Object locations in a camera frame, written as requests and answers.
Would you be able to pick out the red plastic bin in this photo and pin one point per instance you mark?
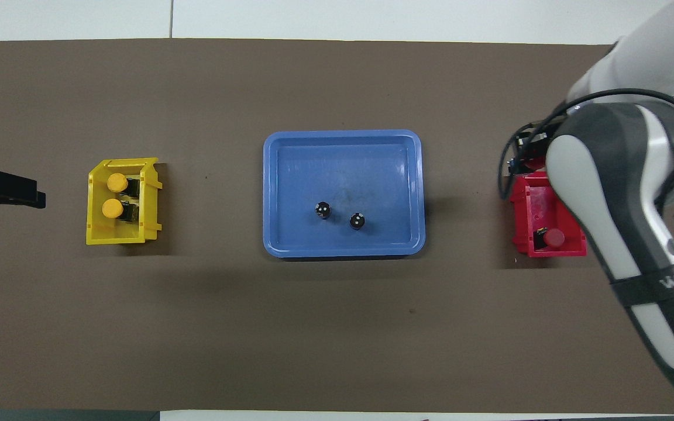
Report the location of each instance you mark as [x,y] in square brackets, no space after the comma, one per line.
[533,204]

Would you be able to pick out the brown table mat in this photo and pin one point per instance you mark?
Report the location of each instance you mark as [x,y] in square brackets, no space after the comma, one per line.
[313,339]

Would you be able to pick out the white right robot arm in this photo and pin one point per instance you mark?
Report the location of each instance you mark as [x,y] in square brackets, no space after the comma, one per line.
[623,193]

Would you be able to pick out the yellow plastic bin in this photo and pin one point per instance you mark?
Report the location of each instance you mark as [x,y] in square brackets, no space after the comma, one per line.
[100,234]

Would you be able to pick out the yellow push button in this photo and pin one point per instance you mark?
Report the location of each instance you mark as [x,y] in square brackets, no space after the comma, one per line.
[112,209]
[117,182]

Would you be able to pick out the blue plastic tray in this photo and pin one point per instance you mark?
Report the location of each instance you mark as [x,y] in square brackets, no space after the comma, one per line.
[343,187]

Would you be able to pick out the red push button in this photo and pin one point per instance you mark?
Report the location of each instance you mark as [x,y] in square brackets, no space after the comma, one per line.
[554,237]

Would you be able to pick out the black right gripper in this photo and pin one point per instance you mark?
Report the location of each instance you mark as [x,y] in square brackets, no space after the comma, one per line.
[529,153]

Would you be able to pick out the black cylindrical capacitor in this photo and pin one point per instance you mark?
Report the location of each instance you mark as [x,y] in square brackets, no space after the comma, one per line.
[323,209]
[357,220]

